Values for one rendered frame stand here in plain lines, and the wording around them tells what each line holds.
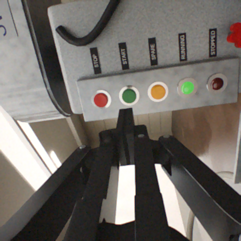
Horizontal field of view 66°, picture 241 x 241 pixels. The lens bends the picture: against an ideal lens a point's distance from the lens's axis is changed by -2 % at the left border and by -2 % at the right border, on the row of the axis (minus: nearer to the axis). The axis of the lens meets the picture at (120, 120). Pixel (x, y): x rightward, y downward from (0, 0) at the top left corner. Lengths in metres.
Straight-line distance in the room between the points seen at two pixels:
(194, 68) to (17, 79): 0.32
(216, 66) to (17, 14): 0.35
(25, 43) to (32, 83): 0.07
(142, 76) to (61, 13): 0.17
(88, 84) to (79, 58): 0.05
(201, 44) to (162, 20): 0.08
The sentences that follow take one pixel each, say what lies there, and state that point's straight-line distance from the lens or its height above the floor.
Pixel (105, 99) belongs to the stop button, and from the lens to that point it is 0.34.
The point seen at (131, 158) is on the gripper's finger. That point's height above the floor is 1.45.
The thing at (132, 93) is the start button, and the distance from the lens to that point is 0.33.
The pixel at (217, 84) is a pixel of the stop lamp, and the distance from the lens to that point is 0.36.
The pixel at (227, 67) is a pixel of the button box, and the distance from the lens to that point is 0.37.
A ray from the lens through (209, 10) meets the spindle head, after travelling 0.38.
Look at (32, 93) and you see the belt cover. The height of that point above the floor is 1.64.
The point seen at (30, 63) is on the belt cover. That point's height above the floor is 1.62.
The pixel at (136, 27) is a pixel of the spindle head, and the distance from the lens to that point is 0.35.
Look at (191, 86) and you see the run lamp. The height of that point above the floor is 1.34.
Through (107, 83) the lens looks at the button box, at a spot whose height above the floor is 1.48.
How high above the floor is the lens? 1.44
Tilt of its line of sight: 6 degrees up
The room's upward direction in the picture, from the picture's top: 97 degrees counter-clockwise
